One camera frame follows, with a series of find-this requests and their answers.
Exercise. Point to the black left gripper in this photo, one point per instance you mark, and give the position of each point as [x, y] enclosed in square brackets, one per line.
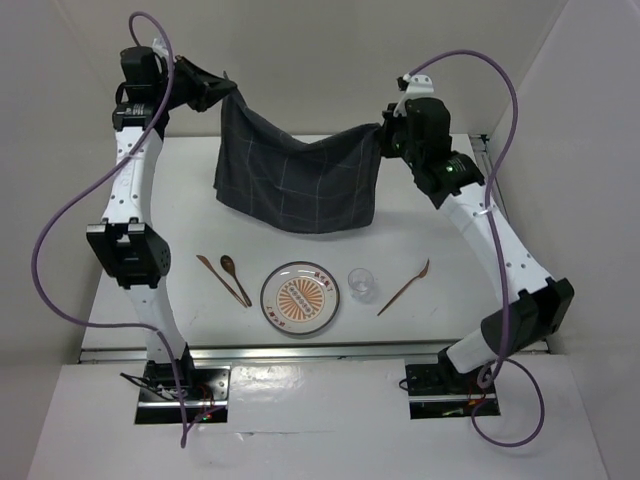
[207, 88]

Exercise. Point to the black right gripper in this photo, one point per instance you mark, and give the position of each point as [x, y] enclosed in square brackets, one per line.
[391, 121]

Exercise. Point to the dark grey checked cloth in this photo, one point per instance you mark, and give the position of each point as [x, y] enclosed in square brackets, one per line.
[320, 187]

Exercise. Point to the clear drinking glass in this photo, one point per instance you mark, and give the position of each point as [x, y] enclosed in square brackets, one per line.
[361, 285]

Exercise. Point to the copper knife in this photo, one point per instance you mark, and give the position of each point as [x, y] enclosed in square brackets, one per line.
[205, 261]

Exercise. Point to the dark wooden spoon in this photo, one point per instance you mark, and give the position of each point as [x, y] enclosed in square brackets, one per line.
[228, 265]

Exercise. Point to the white plate with orange pattern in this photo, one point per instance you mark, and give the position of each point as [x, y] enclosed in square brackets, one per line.
[300, 298]

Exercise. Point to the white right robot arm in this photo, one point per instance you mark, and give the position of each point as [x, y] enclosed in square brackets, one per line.
[533, 303]

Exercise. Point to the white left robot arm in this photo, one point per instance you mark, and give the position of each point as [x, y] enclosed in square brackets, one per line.
[124, 240]

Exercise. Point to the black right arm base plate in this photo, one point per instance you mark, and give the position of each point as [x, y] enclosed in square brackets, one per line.
[437, 391]

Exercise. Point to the aluminium front rail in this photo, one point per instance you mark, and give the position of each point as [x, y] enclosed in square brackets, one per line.
[285, 353]

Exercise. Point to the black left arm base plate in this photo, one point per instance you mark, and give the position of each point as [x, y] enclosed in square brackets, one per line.
[205, 399]

